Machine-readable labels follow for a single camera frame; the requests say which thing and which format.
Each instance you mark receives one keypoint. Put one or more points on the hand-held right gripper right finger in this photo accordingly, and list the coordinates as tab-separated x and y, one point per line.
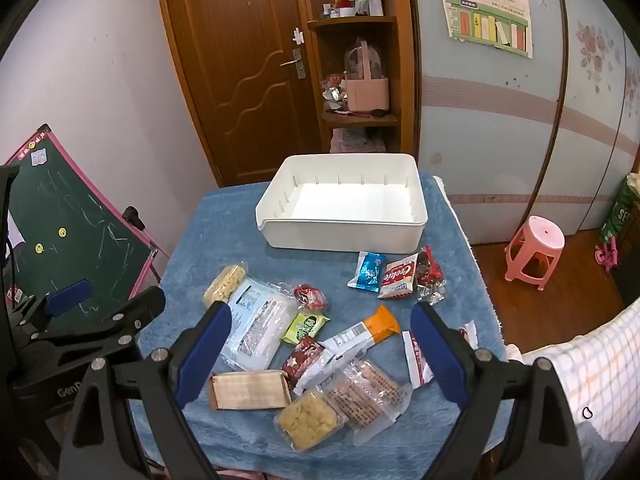
440	355

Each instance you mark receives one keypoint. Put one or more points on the clear red-edged nut packet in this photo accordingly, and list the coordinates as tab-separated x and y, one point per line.
431	270

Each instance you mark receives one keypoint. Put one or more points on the white red-bordered bun packet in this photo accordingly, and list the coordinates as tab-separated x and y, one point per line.
416	355

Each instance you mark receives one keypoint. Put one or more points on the pile of shiny wrappers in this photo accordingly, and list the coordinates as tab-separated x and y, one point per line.
332	88

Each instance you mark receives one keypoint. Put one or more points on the white plastic storage bin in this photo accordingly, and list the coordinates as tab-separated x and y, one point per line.
345	210

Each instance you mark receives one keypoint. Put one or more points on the wall poster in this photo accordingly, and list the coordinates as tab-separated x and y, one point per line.
487	10

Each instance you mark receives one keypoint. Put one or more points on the white and red cookie packet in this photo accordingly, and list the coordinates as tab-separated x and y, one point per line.
398	277

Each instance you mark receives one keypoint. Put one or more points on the blue towel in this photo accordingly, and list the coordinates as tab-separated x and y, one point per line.
220	230

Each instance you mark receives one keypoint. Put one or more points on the long yellow cracker packet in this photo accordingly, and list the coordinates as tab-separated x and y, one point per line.
225	282

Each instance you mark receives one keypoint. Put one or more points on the brown paper packet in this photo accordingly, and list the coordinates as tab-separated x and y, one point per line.
250	390

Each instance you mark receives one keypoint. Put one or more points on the small blue snack packet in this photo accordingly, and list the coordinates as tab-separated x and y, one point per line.
367	270

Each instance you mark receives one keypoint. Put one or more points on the floral sliding-door wardrobe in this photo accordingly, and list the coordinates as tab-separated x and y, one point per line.
500	135

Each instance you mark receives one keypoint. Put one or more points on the small green snack packet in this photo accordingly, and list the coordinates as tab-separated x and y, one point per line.
306	327

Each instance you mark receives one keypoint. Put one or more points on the pink basket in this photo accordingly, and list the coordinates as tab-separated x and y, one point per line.
367	94

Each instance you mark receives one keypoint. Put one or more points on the brown wooden door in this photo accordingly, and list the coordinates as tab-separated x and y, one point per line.
225	85

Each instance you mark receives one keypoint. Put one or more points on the wooden corner shelf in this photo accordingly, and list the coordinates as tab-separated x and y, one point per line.
400	60

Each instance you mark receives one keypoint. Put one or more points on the black easel clamp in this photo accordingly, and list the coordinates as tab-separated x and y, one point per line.
134	216

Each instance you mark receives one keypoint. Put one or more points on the dark red snack packet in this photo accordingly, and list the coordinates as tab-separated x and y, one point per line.
302	357

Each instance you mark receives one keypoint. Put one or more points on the green bag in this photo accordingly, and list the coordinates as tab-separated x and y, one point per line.
616	210

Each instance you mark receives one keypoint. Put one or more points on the checked white cloth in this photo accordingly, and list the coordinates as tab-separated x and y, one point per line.
600	370

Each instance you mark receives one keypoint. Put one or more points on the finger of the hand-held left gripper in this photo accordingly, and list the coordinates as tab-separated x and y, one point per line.
67	297
135	312

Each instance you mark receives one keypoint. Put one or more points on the pink toy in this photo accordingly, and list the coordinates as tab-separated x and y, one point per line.
606	255

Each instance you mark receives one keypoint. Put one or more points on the small red candy packet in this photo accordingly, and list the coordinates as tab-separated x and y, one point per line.
310	296

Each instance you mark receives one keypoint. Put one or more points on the square yellow cookie packet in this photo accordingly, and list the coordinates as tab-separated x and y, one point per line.
307	417

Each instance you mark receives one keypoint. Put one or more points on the clear biscuit packet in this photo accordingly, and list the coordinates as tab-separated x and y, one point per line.
370	392

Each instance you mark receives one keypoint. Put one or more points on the white door hook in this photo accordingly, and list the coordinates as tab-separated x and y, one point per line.
298	36

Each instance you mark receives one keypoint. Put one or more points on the green chalkboard with pink frame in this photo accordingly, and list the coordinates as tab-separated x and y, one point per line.
75	200

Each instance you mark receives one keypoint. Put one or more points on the orange and white bar packet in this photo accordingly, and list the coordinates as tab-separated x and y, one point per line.
360	337

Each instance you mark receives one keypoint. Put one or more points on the large light blue packet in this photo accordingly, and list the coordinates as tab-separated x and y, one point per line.
260	325

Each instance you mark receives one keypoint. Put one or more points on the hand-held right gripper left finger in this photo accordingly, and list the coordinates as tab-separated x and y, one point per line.
205	350

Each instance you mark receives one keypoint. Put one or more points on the pink plastic stool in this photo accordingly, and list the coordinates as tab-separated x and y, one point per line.
535	250

